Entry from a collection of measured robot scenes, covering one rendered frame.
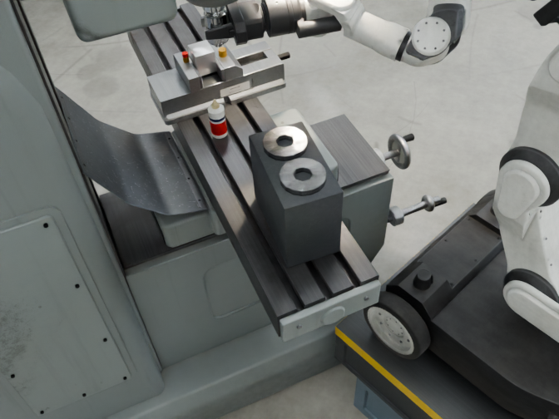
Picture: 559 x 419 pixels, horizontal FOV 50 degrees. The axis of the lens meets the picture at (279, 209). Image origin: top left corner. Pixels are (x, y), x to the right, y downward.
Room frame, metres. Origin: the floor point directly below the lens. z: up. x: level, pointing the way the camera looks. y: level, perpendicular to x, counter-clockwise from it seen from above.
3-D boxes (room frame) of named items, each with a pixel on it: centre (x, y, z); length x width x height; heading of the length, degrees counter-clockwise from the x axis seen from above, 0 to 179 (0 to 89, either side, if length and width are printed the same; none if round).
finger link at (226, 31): (1.13, 0.10, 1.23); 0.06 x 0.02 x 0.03; 102
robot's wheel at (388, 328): (0.82, -0.30, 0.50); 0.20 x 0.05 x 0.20; 40
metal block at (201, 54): (1.32, 0.17, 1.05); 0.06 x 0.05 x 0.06; 22
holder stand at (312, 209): (0.85, -0.03, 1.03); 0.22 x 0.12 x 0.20; 17
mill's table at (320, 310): (1.21, 0.13, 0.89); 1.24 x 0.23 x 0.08; 21
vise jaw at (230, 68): (1.34, 0.12, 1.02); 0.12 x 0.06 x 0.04; 22
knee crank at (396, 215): (1.23, -0.43, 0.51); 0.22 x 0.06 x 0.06; 111
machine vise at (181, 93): (1.33, 0.15, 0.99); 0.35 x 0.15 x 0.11; 112
